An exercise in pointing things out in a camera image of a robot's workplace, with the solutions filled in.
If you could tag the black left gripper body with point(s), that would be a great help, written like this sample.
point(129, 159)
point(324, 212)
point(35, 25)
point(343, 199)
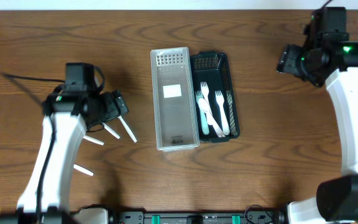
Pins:
point(119, 103)

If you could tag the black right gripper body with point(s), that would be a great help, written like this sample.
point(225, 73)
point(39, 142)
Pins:
point(288, 59)

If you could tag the white plastic spoon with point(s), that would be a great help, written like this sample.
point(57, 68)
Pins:
point(83, 170)
point(127, 128)
point(93, 140)
point(205, 107)
point(111, 131)

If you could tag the white plastic fork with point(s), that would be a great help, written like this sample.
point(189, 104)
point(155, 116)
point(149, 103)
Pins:
point(220, 101)
point(204, 124)
point(205, 93)

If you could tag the dark green plastic basket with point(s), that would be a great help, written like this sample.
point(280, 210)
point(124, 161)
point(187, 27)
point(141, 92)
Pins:
point(213, 68)

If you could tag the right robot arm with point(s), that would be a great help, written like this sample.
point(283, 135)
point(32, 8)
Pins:
point(335, 67)

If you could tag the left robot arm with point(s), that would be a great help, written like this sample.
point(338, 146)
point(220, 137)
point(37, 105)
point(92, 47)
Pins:
point(67, 119)

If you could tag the clear white plastic basket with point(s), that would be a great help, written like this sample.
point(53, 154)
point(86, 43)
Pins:
point(176, 126)

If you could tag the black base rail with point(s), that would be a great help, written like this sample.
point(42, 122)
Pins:
point(253, 214)

